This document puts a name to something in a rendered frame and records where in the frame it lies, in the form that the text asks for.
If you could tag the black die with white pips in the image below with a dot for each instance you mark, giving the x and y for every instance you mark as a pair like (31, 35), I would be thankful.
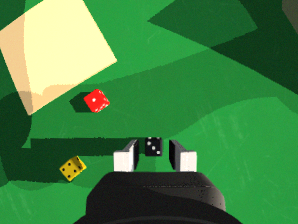
(153, 146)

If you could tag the cream square mat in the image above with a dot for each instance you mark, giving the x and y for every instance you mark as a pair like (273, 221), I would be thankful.
(52, 48)

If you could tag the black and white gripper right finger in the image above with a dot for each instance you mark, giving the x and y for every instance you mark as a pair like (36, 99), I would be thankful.
(181, 160)

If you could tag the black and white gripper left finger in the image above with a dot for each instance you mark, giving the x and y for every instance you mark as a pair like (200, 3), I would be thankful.
(124, 159)

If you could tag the red die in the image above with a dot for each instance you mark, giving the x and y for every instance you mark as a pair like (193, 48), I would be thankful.
(96, 100)

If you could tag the yellow die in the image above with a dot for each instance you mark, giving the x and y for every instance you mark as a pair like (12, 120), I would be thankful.
(72, 168)

